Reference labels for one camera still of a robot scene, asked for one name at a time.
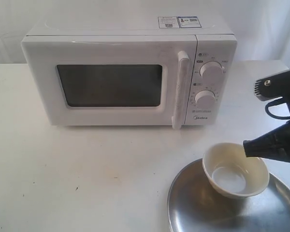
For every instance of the white control knob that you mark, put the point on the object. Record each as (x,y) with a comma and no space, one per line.
(205,99)
(211,69)

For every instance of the lower white control knob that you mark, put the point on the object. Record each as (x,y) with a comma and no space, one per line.
(205,99)

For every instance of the white box appliance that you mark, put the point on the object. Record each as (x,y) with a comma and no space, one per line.
(112,80)

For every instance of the blue white label sticker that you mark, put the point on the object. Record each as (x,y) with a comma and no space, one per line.
(179,22)

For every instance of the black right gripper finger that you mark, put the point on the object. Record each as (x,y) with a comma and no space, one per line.
(274,145)

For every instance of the round stainless steel plate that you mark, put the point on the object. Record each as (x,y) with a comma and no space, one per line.
(194,206)

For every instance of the cream ceramic bowl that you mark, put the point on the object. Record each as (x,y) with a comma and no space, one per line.
(232,174)

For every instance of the upper white control knob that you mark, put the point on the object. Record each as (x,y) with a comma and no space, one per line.
(211,69)

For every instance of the white microwave oven body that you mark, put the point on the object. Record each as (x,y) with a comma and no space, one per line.
(215,42)

